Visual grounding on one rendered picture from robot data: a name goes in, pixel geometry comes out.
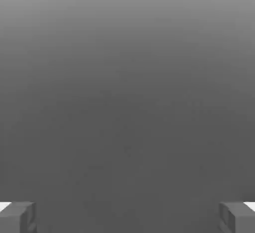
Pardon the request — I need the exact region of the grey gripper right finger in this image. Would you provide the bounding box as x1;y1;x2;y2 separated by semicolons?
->
218;201;255;233

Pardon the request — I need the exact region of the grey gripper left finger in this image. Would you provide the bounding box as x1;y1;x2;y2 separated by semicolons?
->
0;201;37;233

